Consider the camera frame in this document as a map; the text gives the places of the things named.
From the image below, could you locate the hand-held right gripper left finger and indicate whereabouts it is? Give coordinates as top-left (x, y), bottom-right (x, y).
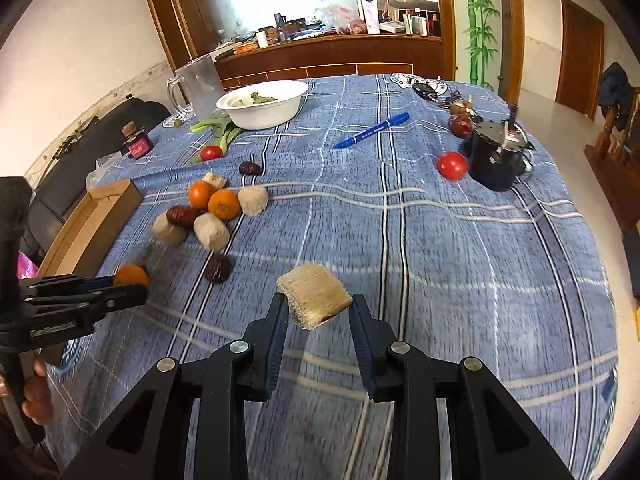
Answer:
top-left (60, 292), bottom-right (291, 480)

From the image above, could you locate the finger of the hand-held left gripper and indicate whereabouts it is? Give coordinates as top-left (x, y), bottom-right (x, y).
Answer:
top-left (19, 274), bottom-right (120, 297)
top-left (25, 283), bottom-right (149, 326)

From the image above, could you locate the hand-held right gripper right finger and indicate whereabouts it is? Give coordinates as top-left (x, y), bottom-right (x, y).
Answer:
top-left (350, 294), bottom-right (576, 480)

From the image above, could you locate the small orange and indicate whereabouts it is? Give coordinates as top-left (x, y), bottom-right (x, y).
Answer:
top-left (112, 264), bottom-right (150, 288)

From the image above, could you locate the beige rectangular cake block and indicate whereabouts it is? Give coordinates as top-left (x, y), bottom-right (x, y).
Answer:
top-left (276, 262), bottom-right (354, 331)

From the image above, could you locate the brown cardboard box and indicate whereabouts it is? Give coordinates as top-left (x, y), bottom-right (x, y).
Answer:
top-left (37, 178), bottom-right (144, 281)

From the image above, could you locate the red date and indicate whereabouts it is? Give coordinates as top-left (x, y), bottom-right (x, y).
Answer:
top-left (166, 205), bottom-right (201, 228)
top-left (448, 113), bottom-right (474, 139)

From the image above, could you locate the person's left hand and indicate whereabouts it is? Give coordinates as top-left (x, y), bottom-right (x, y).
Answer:
top-left (22, 357), bottom-right (55, 426)

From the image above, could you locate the pink packet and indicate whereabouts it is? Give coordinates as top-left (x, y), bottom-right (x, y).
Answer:
top-left (15, 252), bottom-right (41, 281)

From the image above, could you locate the crumpled clear plastic bag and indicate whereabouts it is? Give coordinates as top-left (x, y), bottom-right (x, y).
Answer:
top-left (86, 152), bottom-right (123, 188)

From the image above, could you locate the blue plaid tablecloth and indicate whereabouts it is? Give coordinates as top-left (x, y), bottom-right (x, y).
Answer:
top-left (40, 72), bottom-right (621, 480)

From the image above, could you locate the large orange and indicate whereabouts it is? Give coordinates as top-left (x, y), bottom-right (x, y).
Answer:
top-left (188, 181), bottom-right (217, 211)
top-left (207, 189), bottom-right (242, 222)

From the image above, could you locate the black sofa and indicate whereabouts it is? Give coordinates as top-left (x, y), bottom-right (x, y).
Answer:
top-left (25, 100), bottom-right (173, 261)

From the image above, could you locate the small red corked bottle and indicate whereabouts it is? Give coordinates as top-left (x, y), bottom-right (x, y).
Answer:
top-left (121, 121), bottom-right (152, 160)

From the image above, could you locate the green bok choy leaf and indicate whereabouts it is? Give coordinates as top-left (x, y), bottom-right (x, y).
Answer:
top-left (189, 122), bottom-right (246, 166)

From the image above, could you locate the pale-stemmed bok choy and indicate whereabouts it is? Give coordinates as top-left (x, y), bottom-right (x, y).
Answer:
top-left (189, 114), bottom-right (232, 134)

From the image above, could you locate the blue marker pen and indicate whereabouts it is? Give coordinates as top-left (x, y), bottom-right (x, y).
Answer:
top-left (333, 112), bottom-right (411, 150)

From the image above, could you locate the clear plastic mug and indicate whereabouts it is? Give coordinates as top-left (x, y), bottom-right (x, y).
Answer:
top-left (166, 55), bottom-right (227, 121)

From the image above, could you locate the white bowl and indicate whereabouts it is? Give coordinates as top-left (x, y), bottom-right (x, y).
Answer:
top-left (216, 80), bottom-right (309, 130)

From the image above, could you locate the black cylindrical container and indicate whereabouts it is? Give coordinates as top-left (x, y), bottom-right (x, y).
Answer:
top-left (460, 105), bottom-right (536, 192)

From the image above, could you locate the bunch of keys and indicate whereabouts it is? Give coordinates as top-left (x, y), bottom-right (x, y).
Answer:
top-left (411, 82), bottom-right (453, 106)

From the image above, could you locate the wooden counter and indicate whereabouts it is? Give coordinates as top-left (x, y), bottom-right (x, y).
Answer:
top-left (212, 35), bottom-right (443, 91)

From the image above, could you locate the wooden chair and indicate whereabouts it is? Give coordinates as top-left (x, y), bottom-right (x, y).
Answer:
top-left (584, 87), bottom-right (640, 233)

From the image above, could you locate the clear plastic bag with food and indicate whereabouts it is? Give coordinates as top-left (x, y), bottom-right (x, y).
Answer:
top-left (315, 2), bottom-right (368, 36)

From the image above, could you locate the dark jacket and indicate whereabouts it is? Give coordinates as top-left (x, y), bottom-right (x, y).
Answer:
top-left (597, 62), bottom-right (633, 121)

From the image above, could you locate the wooden door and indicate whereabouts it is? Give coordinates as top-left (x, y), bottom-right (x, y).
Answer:
top-left (555, 0), bottom-right (606, 121)

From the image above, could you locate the green bamboo wall sticker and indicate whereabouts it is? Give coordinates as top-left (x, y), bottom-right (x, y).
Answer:
top-left (457, 0), bottom-right (501, 92)

